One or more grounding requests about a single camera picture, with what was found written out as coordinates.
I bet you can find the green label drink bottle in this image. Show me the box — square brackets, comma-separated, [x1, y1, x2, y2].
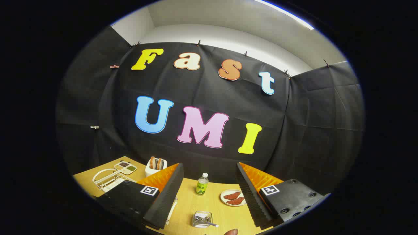
[196, 173, 209, 196]

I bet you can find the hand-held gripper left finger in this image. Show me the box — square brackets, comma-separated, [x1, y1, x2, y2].
[92, 163, 184, 230]

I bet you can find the white toaster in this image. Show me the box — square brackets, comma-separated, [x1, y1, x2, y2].
[145, 157, 168, 177]

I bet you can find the black backdrop cloth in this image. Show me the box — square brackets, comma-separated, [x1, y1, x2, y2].
[56, 26, 365, 196]

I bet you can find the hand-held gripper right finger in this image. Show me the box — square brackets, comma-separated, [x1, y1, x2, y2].
[235, 162, 331, 230]

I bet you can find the cream plate with meat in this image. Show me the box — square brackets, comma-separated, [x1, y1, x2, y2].
[220, 189, 247, 207]

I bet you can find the spoon with blue checked handle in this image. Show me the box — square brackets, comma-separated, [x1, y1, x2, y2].
[195, 215, 219, 227]

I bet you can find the white wire dish rack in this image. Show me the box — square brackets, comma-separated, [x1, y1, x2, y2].
[92, 169, 177, 226]

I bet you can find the metal wire basket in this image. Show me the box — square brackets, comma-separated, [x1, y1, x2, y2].
[192, 211, 213, 228]

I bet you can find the four-compartment seasoning tray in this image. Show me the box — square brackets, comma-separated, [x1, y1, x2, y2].
[114, 161, 137, 175]

